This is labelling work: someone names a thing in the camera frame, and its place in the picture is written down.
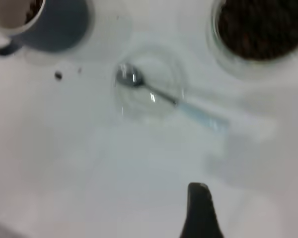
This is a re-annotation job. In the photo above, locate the clear round glass dish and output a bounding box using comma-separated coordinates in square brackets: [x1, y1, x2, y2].
[110, 48, 186, 122]

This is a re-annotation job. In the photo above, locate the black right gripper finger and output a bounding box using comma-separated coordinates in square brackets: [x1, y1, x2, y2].
[179, 182, 225, 238]

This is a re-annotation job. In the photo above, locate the clear saucer under glass cup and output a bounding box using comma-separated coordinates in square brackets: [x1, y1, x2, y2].
[205, 0, 298, 76]

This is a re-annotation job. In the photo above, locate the dark grey ceramic mug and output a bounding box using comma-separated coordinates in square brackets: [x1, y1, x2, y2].
[0, 0, 90, 57]

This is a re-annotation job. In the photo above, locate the small scooped coffee bean portion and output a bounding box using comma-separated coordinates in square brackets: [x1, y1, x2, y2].
[24, 0, 46, 23]

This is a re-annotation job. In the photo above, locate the metal spoon light blue handle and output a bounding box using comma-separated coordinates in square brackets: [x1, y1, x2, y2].
[115, 62, 231, 135]

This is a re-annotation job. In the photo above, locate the dark coffee beans pile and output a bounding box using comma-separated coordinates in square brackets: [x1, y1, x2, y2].
[217, 0, 298, 60]

